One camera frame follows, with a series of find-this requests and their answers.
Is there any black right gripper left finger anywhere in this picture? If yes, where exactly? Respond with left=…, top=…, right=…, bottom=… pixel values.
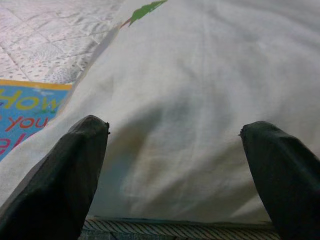
left=0, top=114, right=111, bottom=240

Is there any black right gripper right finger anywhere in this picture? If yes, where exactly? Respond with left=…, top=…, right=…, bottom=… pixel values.
left=238, top=120, right=320, bottom=240

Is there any blue children's picture book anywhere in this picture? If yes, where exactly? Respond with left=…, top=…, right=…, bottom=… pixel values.
left=0, top=79, right=74, bottom=162

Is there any white pillow with green tree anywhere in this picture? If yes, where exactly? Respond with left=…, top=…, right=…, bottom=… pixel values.
left=0, top=0, right=320, bottom=224

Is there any white quilted mattress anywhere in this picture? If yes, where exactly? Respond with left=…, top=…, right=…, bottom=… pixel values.
left=0, top=0, right=281, bottom=240

